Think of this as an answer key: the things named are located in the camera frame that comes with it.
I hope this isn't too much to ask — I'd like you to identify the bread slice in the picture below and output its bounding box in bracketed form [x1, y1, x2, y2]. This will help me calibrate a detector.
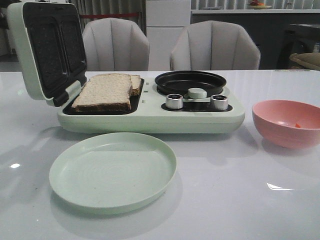
[71, 73, 133, 112]
[129, 75, 142, 96]

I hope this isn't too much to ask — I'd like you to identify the pink bowl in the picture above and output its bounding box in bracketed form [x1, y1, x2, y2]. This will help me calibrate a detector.
[252, 99, 320, 149]

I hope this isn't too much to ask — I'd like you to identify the green breakfast maker lid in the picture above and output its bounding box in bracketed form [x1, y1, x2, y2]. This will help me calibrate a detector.
[6, 1, 87, 107]

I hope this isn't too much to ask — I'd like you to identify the green breakfast maker base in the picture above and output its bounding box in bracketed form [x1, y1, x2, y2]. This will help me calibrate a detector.
[57, 76, 245, 134]

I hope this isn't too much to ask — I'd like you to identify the left silver control knob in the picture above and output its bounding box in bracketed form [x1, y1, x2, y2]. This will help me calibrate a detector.
[165, 93, 184, 110]

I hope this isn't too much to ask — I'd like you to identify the silver control knob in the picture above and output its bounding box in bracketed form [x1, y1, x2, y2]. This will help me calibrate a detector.
[210, 94, 229, 111]
[165, 93, 184, 110]

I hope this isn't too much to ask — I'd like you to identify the black round frying pan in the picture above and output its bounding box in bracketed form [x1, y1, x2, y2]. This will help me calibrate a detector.
[154, 70, 227, 97]

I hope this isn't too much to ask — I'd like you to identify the right silver control knob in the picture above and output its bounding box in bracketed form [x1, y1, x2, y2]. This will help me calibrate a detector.
[210, 94, 229, 111]

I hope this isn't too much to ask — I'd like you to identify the light green plate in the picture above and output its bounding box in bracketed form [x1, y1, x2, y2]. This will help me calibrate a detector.
[49, 132, 177, 215]

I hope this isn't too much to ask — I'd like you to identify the left grey chair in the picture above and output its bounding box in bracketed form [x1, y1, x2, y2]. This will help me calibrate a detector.
[82, 18, 150, 72]

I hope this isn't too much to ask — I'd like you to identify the grey chair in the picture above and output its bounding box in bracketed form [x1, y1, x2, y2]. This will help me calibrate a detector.
[82, 18, 150, 72]
[169, 20, 261, 71]

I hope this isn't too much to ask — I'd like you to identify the right grey chair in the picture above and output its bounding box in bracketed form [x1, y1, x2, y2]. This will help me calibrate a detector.
[169, 20, 261, 71]

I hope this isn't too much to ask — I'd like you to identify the white refrigerator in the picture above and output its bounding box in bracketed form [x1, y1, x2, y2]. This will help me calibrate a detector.
[145, 0, 191, 71]

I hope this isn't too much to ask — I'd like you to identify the dark grey counter cabinet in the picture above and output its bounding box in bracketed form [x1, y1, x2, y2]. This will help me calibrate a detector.
[191, 9, 320, 70]

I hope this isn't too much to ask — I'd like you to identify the fruit plate on counter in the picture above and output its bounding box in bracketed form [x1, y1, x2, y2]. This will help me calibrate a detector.
[247, 0, 272, 10]

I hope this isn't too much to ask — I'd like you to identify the black washing machine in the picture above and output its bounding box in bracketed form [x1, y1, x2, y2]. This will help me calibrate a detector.
[276, 24, 320, 69]

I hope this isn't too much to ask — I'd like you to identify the beige cushion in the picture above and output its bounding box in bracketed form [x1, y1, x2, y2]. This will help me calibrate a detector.
[289, 52, 320, 71]

